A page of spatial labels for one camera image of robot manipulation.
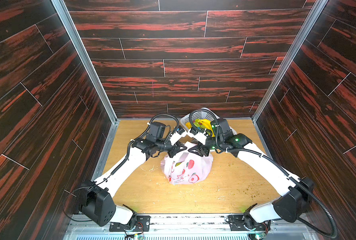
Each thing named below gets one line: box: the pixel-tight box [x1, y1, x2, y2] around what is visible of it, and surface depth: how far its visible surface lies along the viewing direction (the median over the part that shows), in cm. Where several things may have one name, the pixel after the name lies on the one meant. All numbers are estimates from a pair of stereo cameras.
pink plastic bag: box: [161, 141, 214, 186], surface depth 79 cm
